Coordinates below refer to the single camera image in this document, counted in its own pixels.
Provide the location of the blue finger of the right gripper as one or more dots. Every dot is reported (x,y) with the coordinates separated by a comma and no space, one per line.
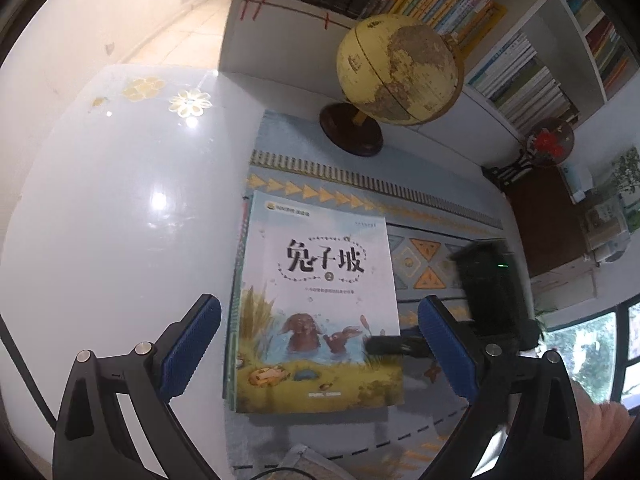
(413,346)

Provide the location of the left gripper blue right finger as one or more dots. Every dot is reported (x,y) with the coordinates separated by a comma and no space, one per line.
(454,346)

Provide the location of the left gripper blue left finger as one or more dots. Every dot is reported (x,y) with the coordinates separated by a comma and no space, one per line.
(182,345)

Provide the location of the white rabbit hill book two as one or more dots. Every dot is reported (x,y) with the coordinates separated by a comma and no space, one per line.
(317,283)

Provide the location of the white bookshelf with books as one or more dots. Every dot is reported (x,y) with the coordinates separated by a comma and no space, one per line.
(523,59)

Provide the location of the right hand pink sleeve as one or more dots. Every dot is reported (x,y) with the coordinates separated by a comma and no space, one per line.
(603,427)

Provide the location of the dark wooden cabinet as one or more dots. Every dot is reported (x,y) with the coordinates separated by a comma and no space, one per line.
(548,221)

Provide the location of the patterned blue table runner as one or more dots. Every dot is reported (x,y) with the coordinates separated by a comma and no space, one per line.
(430,213)

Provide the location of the tissue box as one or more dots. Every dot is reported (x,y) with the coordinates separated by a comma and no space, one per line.
(578,180)

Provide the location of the embroidered round fan on stand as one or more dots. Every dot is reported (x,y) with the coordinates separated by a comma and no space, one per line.
(547,145)

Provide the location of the potted green plant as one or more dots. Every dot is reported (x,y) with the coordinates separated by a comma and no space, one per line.
(625,177)

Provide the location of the antique yellow desk globe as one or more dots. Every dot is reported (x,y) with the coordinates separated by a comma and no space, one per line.
(392,69)

